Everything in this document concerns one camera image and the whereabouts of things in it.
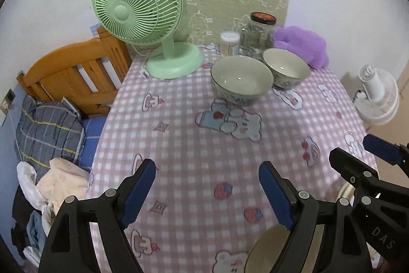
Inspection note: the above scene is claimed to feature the white floor fan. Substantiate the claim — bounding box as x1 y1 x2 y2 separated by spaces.
353 65 399 126

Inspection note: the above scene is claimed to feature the wooden bed headboard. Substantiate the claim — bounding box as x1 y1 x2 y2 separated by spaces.
17 26 132 117

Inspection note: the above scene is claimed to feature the pink checkered tablecloth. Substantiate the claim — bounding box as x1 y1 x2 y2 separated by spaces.
88 46 376 272

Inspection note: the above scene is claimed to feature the small yellow floral plate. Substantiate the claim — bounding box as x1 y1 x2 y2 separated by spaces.
244 224 324 273

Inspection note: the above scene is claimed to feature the cotton swab container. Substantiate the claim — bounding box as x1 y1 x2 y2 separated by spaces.
220 31 241 57

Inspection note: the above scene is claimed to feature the green desk fan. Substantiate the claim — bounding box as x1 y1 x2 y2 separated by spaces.
92 0 204 80

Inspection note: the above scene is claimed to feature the pile of clothes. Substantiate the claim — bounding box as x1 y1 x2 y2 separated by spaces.
17 157 93 267

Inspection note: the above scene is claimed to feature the blue plaid pillow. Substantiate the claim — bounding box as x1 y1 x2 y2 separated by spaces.
14 95 108 178

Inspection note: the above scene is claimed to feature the floral bowl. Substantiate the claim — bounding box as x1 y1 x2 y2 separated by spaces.
263 48 311 89
211 56 274 105

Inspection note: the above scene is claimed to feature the glass jar black lid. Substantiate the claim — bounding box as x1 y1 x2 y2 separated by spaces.
240 12 277 61

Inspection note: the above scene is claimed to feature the purple plush cushion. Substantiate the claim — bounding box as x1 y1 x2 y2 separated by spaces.
272 26 329 70

